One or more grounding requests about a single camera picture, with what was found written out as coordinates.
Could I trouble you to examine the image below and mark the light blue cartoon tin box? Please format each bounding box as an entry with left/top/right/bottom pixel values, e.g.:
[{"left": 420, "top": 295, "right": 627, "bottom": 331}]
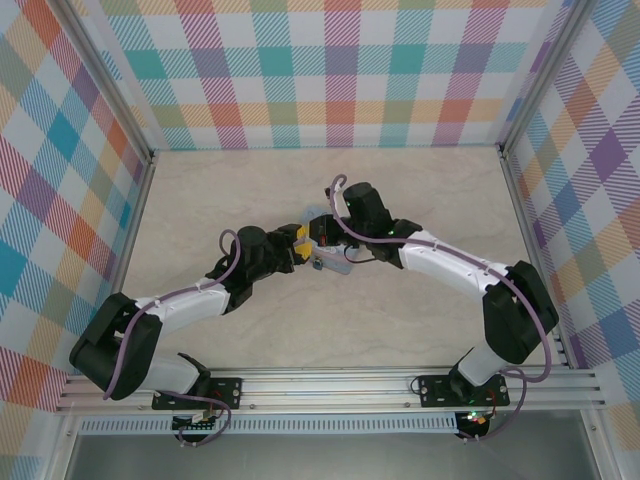
[{"left": 297, "top": 203, "right": 355, "bottom": 277}]

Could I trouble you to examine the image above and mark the left green circuit board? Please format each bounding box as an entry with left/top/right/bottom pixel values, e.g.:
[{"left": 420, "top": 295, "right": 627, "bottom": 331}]
[{"left": 171, "top": 413, "right": 220, "bottom": 433}]

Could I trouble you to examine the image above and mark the grey metal shelf panel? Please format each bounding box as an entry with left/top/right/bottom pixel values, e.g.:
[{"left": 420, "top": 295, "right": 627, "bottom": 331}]
[{"left": 63, "top": 433, "right": 601, "bottom": 480}]

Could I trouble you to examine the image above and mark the right lit circuit board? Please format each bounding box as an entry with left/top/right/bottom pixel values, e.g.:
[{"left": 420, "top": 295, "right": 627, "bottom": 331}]
[{"left": 460, "top": 408, "right": 495, "bottom": 430}]

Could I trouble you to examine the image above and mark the black right camera cable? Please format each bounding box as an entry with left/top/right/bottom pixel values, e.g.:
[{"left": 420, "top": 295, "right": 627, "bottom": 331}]
[{"left": 347, "top": 243, "right": 397, "bottom": 264}]

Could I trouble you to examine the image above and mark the black camera cable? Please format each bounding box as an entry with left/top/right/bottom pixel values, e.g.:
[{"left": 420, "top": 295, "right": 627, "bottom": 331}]
[
  {"left": 347, "top": 243, "right": 397, "bottom": 264},
  {"left": 205, "top": 255, "right": 237, "bottom": 282}
]

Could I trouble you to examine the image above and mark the black left camera cable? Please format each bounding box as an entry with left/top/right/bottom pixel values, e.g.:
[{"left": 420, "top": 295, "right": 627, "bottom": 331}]
[{"left": 205, "top": 255, "right": 237, "bottom": 282}]

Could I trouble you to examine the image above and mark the aluminium table side rail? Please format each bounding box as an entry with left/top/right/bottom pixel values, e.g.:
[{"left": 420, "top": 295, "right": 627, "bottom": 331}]
[
  {"left": 498, "top": 148, "right": 576, "bottom": 371},
  {"left": 84, "top": 152, "right": 160, "bottom": 376}
]

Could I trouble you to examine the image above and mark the aluminium mounting rail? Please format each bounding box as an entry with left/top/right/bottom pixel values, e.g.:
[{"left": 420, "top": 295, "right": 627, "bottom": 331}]
[{"left": 53, "top": 366, "right": 605, "bottom": 415}]

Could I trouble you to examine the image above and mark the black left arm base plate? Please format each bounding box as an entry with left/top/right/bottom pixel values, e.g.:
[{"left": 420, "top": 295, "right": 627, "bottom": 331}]
[{"left": 151, "top": 376, "right": 244, "bottom": 412}]

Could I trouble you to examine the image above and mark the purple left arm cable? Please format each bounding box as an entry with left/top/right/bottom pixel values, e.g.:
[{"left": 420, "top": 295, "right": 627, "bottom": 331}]
[{"left": 102, "top": 228, "right": 246, "bottom": 401}]

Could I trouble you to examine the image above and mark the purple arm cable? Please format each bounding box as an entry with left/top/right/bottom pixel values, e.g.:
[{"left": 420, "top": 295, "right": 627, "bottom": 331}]
[
  {"left": 323, "top": 173, "right": 557, "bottom": 386},
  {"left": 102, "top": 228, "right": 246, "bottom": 401}
]

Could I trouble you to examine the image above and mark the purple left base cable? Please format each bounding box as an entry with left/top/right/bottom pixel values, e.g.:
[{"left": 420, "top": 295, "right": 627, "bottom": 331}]
[{"left": 158, "top": 392, "right": 233, "bottom": 447}]

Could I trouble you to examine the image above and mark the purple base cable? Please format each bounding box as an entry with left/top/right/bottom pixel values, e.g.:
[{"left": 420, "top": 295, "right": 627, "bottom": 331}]
[
  {"left": 457, "top": 372, "right": 529, "bottom": 444},
  {"left": 158, "top": 392, "right": 233, "bottom": 447}
]

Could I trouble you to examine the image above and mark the white slotted cable duct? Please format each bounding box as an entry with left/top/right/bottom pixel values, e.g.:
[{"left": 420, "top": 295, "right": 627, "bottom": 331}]
[{"left": 78, "top": 412, "right": 461, "bottom": 436}]

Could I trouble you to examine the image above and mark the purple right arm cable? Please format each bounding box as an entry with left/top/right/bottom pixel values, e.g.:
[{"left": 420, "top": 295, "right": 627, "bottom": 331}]
[{"left": 323, "top": 173, "right": 557, "bottom": 386}]

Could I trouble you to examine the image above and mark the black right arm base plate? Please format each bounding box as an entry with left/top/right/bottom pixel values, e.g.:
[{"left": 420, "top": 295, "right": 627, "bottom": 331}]
[{"left": 416, "top": 372, "right": 511, "bottom": 409}]

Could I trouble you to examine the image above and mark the aluminium frame post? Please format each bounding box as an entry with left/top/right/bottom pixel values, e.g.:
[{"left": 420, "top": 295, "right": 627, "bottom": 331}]
[
  {"left": 58, "top": 0, "right": 157, "bottom": 166},
  {"left": 497, "top": 0, "right": 594, "bottom": 157}
]

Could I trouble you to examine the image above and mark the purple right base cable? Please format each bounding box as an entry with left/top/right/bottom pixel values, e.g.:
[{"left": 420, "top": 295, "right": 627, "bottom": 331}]
[{"left": 457, "top": 372, "right": 529, "bottom": 444}]

